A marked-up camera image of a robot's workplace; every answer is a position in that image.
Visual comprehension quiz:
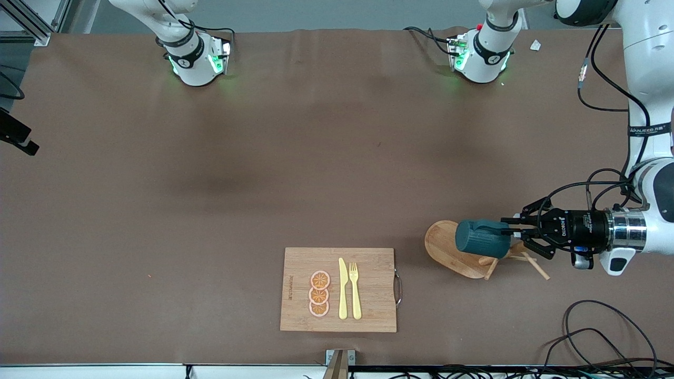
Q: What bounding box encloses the black left base cable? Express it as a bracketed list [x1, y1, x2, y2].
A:
[403, 25, 458, 56]

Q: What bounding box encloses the bamboo cutting board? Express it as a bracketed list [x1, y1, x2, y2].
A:
[280, 247, 403, 333]

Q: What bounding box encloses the aluminium frame post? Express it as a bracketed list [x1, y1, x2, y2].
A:
[0, 0, 72, 47]

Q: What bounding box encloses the brown table cover sheet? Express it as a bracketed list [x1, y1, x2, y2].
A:
[0, 26, 674, 366]

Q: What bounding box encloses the black base cable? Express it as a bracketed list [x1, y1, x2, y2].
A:
[182, 18, 236, 58]
[403, 25, 458, 56]

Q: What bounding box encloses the black cable bundle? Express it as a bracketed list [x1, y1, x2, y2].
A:
[348, 365, 674, 379]

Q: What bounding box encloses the yellow plastic fork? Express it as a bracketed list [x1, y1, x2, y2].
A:
[349, 262, 363, 320]

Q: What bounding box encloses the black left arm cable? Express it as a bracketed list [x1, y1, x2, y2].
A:
[537, 24, 651, 212]

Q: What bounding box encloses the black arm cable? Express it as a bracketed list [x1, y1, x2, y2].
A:
[537, 24, 651, 212]
[0, 71, 25, 101]

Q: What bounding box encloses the yellow plastic knife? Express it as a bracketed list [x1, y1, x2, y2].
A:
[338, 257, 349, 320]

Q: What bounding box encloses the white table edge rail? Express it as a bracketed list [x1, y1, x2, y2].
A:
[0, 363, 327, 379]

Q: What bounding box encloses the black looped cable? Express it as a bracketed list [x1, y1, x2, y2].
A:
[563, 300, 659, 379]
[540, 328, 640, 379]

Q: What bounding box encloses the aluminium bracket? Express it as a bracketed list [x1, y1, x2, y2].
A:
[325, 349, 356, 379]

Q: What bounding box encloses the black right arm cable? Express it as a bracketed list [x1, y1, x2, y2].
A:
[0, 71, 25, 101]

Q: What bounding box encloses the black right base cable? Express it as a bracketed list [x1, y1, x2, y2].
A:
[182, 18, 236, 58]

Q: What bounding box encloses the dark teal mug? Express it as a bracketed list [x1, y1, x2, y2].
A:
[455, 220, 512, 259]

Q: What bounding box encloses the wooden mug rack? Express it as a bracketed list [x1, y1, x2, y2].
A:
[424, 220, 551, 281]

